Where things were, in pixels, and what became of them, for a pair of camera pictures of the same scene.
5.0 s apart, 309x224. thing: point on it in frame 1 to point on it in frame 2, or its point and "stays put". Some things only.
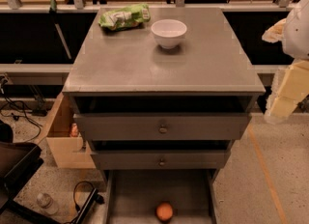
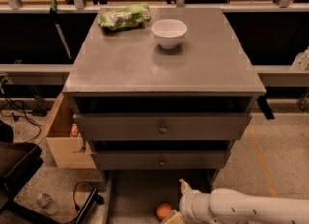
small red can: (74, 132) stays put
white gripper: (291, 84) to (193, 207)
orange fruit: (164, 210) stays put
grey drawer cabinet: (155, 115) stays put
